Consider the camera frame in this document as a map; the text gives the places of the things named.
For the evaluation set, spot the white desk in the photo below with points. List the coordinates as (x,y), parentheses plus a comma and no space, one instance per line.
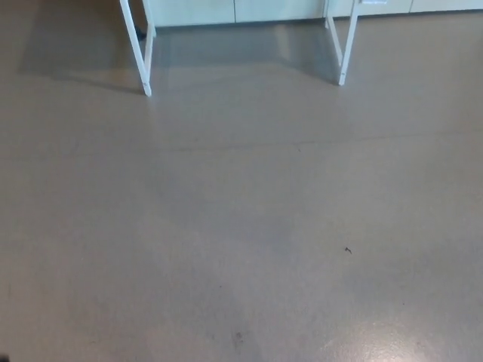
(145,71)

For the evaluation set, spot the white cabinet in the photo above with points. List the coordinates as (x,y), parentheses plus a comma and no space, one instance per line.
(271,11)

